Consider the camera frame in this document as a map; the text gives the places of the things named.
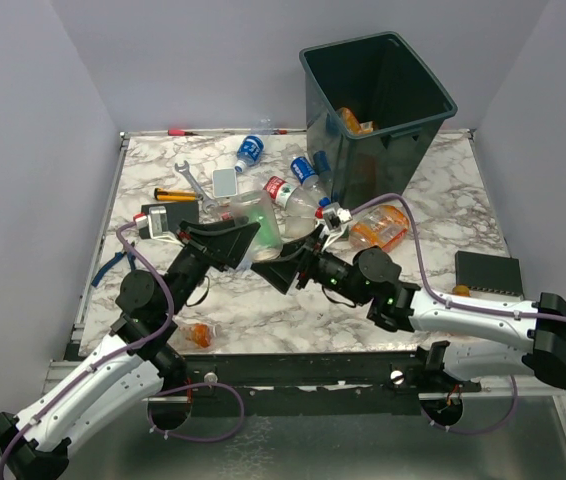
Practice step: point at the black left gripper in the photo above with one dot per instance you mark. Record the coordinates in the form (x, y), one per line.
(219, 249)

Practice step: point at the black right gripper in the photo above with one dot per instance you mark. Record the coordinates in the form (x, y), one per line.
(282, 271)

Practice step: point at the clear jar bottle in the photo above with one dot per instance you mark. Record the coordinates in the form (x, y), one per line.
(256, 207)

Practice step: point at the red label water bottle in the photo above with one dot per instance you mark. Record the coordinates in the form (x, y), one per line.
(294, 200)

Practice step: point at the crushed orange label bottle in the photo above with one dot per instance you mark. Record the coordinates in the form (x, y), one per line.
(353, 125)

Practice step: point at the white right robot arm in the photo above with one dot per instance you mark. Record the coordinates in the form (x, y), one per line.
(518, 338)

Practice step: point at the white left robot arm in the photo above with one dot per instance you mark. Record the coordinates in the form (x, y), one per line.
(133, 361)

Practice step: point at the pepsi bottle beside bin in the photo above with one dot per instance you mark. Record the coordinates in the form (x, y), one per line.
(307, 175)

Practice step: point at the dark green plastic bin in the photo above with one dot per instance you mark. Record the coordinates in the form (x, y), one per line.
(382, 79)

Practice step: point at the green plastic bottle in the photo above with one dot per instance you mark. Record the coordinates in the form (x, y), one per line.
(268, 234)

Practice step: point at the green cap tea bottle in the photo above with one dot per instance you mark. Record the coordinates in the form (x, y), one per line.
(295, 227)

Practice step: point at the silver wrench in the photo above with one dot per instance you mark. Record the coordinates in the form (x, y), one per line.
(208, 204)

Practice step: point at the black flat box left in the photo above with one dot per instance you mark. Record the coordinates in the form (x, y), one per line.
(178, 212)

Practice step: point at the white grey power bank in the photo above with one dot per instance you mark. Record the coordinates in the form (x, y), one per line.
(224, 183)

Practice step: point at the yellow utility knife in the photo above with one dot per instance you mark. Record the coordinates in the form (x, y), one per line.
(175, 195)

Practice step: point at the blue label bottle far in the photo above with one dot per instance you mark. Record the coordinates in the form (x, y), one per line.
(248, 153)

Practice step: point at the large orange label bottle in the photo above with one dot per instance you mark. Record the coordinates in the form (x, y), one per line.
(384, 227)

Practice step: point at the red screwdriver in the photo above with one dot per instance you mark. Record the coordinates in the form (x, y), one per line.
(180, 133)

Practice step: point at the orange juice bottle right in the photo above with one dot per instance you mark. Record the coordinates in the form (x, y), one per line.
(461, 290)

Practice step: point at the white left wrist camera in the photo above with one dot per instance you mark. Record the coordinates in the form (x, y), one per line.
(153, 224)

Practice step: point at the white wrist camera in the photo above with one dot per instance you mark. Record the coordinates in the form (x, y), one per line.
(153, 224)
(336, 220)

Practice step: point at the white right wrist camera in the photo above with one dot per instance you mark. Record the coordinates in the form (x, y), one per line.
(336, 220)

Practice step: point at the blue handled pliers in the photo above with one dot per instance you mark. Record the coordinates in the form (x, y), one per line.
(111, 263)

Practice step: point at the black network switch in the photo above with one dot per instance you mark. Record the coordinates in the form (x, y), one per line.
(489, 273)

